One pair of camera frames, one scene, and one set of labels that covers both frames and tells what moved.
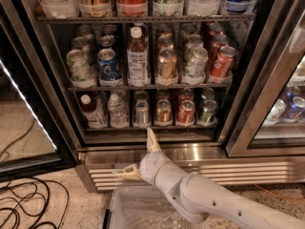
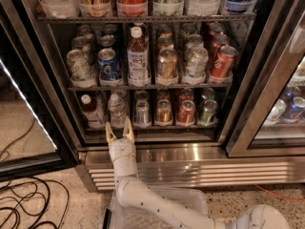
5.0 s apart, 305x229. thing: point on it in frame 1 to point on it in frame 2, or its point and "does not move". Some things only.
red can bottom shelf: x=186 y=113 does not move
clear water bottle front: x=117 y=112 does not move
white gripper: x=152 y=167 to x=122 y=150
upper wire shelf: x=96 y=18 does not move
